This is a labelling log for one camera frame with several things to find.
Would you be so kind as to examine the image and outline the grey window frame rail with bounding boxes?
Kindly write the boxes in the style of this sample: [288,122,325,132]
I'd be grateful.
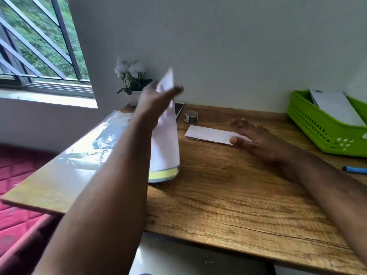
[0,78,94,98]

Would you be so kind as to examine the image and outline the person's right hand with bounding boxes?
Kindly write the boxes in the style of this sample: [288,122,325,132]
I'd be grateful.
[229,118,291,166]

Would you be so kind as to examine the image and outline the patterned tape roll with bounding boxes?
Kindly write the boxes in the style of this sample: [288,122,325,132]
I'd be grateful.
[184,110,199,124]

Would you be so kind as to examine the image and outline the person's right forearm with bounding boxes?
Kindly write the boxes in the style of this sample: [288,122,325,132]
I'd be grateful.
[275,149,367,267]

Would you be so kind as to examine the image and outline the blue pen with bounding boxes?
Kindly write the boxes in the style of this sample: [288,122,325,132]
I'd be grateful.
[343,166,367,175]

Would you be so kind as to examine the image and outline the clear plastic wrapper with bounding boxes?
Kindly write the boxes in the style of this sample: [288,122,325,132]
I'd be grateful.
[57,110,138,172]

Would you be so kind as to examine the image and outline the person's left hand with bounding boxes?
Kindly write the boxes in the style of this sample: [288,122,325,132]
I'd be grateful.
[135,80,184,126]

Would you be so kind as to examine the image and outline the white flower plant in pot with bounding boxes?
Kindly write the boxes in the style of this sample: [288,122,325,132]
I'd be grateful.
[114,58,153,106]

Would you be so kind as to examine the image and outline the person's left forearm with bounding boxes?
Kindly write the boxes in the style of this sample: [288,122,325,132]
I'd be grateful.
[31,111,161,275]

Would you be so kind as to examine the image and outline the green plastic basket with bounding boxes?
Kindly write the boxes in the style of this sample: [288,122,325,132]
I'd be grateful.
[286,90,367,158]

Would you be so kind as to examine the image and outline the stack of white envelopes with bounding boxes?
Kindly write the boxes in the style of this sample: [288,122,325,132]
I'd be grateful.
[148,68,180,184]

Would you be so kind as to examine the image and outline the black white printed paper sheet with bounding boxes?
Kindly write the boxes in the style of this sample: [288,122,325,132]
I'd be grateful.
[185,125,253,146]

